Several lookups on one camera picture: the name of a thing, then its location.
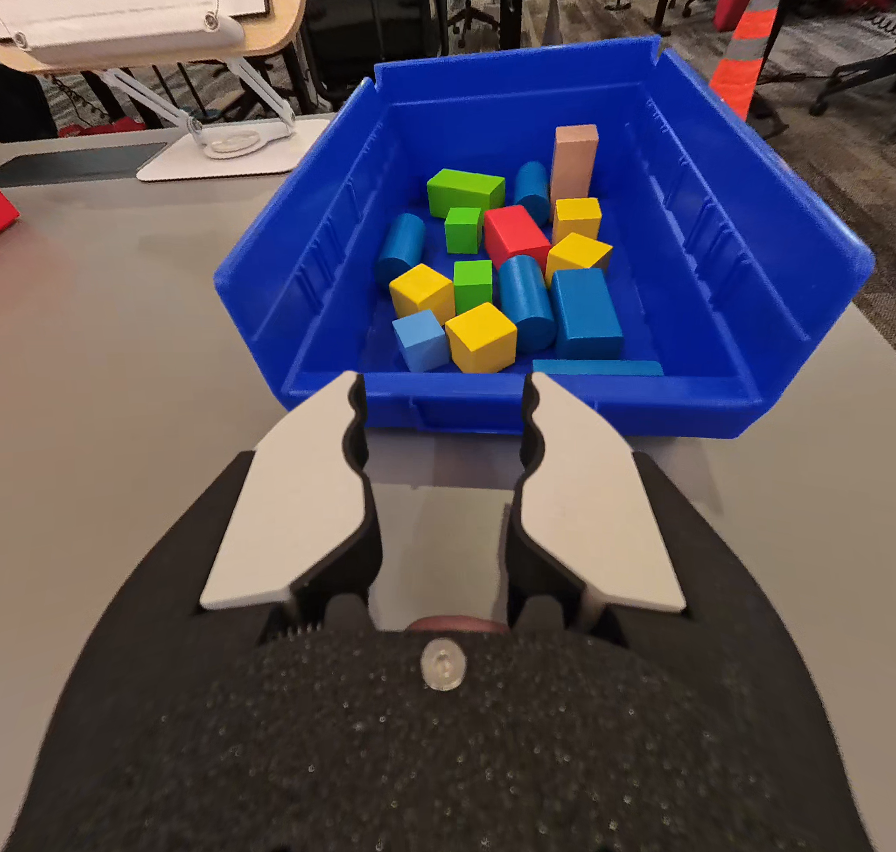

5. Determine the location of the small green wooden block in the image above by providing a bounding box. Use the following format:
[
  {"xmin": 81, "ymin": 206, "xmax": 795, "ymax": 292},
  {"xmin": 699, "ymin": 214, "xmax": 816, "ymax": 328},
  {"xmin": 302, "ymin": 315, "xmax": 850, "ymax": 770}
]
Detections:
[{"xmin": 444, "ymin": 206, "xmax": 487, "ymax": 257}]

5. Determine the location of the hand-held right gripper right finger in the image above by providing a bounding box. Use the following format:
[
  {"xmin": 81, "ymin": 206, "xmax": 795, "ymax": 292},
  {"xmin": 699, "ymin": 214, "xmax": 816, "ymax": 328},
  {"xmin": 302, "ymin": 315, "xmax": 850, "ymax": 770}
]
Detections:
[{"xmin": 504, "ymin": 372, "xmax": 687, "ymax": 618}]

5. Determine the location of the yellow wooden cube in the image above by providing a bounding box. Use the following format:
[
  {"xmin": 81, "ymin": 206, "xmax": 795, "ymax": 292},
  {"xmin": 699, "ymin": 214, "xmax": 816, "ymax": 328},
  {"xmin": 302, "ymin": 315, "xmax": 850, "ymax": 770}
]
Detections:
[{"xmin": 444, "ymin": 301, "xmax": 520, "ymax": 377}]

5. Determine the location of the blue plastic bin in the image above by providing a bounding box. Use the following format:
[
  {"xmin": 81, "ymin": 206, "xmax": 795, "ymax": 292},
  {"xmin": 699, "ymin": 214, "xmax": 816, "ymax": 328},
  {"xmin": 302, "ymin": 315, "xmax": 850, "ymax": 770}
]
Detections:
[{"xmin": 213, "ymin": 35, "xmax": 877, "ymax": 441}]

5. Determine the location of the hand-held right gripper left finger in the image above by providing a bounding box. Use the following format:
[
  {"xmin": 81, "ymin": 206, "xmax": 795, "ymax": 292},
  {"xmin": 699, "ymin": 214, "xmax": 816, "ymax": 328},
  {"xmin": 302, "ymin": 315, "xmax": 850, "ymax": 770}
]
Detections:
[{"xmin": 201, "ymin": 371, "xmax": 383, "ymax": 615}]

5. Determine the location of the natural wooden block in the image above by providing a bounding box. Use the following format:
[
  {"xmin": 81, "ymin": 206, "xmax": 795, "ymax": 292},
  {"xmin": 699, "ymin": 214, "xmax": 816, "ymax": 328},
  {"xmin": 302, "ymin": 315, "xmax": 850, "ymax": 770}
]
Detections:
[{"xmin": 548, "ymin": 123, "xmax": 602, "ymax": 206}]

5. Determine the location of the light blue wooden cube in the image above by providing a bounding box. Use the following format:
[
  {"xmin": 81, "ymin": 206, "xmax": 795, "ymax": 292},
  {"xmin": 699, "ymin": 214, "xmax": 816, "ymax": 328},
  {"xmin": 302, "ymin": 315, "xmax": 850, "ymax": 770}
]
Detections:
[{"xmin": 390, "ymin": 308, "xmax": 453, "ymax": 376}]

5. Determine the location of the green wooden cube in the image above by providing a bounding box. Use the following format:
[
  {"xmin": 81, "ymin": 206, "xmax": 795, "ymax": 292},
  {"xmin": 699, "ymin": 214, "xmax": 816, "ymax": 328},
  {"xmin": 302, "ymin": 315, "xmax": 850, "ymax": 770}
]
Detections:
[{"xmin": 451, "ymin": 258, "xmax": 497, "ymax": 315}]

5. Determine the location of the red wooden block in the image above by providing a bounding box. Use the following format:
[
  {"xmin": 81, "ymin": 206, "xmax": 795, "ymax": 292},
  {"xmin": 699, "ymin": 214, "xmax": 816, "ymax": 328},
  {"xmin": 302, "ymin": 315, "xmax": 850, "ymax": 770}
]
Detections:
[{"xmin": 482, "ymin": 203, "xmax": 554, "ymax": 271}]

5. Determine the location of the long green wooden block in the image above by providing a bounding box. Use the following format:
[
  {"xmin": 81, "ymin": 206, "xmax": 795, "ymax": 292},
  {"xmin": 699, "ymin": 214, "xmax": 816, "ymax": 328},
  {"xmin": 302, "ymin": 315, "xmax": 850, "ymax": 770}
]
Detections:
[{"xmin": 426, "ymin": 168, "xmax": 509, "ymax": 222}]

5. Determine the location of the black office chair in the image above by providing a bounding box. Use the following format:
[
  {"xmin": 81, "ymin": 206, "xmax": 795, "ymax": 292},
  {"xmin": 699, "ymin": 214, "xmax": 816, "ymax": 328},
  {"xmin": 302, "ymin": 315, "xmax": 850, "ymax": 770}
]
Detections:
[{"xmin": 810, "ymin": 0, "xmax": 896, "ymax": 119}]

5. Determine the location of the orange striped bar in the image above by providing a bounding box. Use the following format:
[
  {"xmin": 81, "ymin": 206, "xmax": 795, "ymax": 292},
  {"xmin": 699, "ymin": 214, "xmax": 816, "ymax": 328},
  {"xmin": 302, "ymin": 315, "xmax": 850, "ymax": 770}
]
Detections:
[{"xmin": 709, "ymin": 0, "xmax": 796, "ymax": 124}]

